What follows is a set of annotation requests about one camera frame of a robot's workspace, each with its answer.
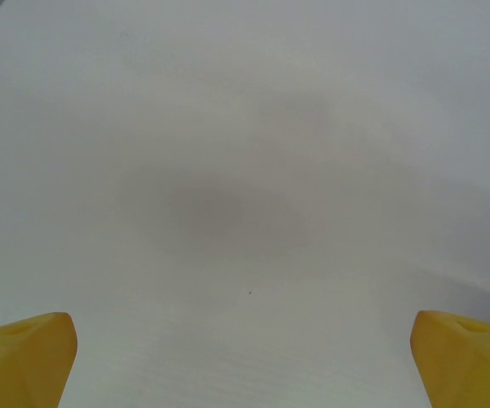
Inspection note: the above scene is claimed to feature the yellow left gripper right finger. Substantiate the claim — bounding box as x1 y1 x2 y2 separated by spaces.
410 309 490 408

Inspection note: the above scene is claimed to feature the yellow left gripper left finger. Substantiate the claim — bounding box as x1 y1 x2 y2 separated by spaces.
0 312 78 408

